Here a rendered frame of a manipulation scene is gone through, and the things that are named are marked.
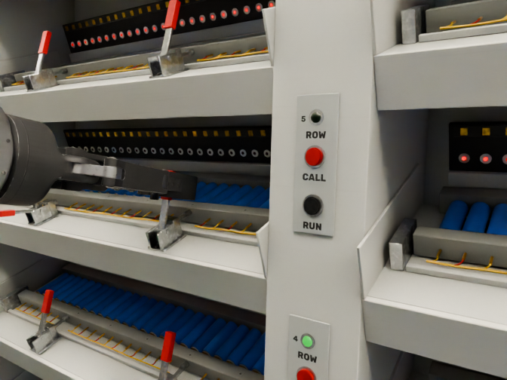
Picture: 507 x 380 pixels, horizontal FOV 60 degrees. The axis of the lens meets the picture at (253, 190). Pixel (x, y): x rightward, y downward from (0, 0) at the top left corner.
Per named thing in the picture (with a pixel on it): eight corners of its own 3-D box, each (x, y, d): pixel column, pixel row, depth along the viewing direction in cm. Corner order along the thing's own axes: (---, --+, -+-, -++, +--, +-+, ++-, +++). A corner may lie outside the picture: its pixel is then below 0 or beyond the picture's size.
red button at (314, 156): (321, 166, 37) (321, 147, 37) (304, 165, 38) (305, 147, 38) (326, 166, 38) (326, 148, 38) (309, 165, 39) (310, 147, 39)
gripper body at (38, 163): (-40, 198, 38) (59, 206, 45) (10, 207, 33) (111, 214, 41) (-28, 113, 38) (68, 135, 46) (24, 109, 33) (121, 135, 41)
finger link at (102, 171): (44, 151, 38) (75, 151, 35) (96, 160, 42) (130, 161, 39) (40, 178, 38) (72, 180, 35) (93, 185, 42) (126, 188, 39)
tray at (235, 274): (274, 317, 43) (257, 233, 40) (-17, 238, 77) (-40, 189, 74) (349, 225, 58) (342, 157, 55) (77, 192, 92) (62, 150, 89)
